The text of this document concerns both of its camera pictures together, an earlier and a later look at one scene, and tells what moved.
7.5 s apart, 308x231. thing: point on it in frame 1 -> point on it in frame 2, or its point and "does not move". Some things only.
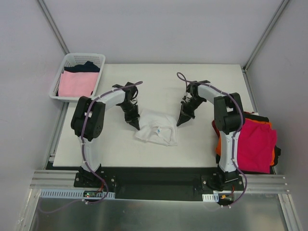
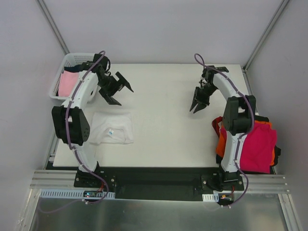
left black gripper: x=131 y=114 -> x=113 y=87
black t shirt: x=247 y=115 does not move
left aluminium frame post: x=54 y=26 does not move
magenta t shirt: x=256 y=142 does not move
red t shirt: x=214 y=126 does not move
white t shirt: x=157 y=127 -> x=111 y=128
